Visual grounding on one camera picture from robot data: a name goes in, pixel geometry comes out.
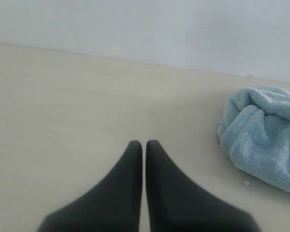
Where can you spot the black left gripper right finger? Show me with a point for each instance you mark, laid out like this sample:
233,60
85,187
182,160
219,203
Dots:
177,204

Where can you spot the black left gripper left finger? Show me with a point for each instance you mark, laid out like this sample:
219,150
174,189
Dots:
113,205

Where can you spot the light blue terry towel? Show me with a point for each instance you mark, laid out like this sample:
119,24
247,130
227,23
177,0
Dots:
254,132

